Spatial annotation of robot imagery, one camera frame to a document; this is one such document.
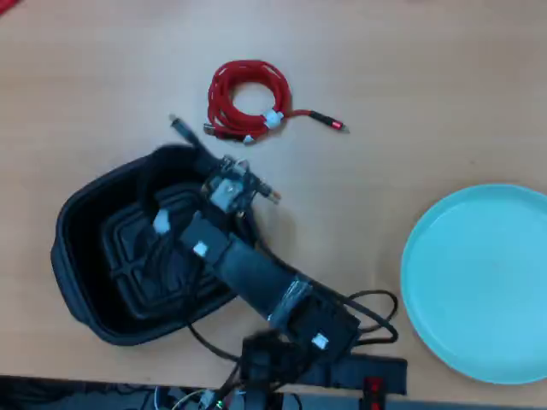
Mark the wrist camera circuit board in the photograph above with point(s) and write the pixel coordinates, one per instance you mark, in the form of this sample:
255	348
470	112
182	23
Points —
231	183

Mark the black rectangular plastic bowl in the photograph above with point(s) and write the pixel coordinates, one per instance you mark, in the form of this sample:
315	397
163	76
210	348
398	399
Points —
85	239

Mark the red object at table edge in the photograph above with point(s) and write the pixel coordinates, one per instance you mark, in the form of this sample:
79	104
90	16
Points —
6	5

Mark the light blue plate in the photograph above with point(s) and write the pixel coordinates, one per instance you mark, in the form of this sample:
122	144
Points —
478	282

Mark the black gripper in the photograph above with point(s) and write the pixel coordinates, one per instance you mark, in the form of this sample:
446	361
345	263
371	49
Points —
233	217

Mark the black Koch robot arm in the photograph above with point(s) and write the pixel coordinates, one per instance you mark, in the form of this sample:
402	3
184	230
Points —
256	273

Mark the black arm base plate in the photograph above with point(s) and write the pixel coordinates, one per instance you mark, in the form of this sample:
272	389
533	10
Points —
380	371

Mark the black table clamp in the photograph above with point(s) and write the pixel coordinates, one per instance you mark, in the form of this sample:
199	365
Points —
258	395

